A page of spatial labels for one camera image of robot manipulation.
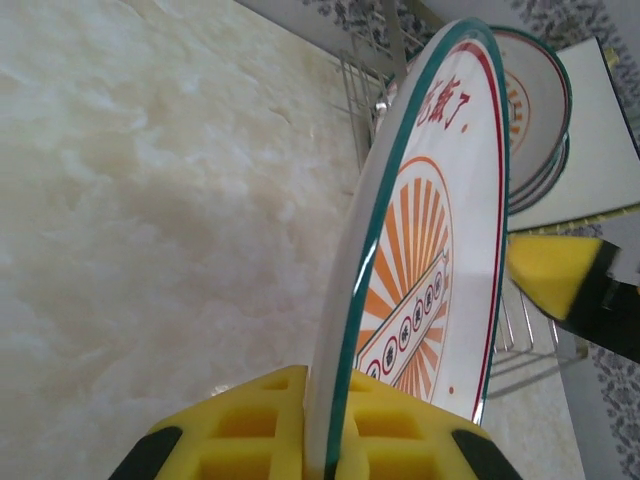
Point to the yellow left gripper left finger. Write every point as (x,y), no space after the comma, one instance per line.
(240,440)

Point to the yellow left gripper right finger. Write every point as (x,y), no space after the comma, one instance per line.
(410,440)

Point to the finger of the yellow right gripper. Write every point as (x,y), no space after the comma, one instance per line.
(545,270)

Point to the white printed plate green rim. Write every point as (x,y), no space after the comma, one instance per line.
(542,193)
(540,100)
(450,250)

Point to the aluminium frame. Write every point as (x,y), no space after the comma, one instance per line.
(397,40)

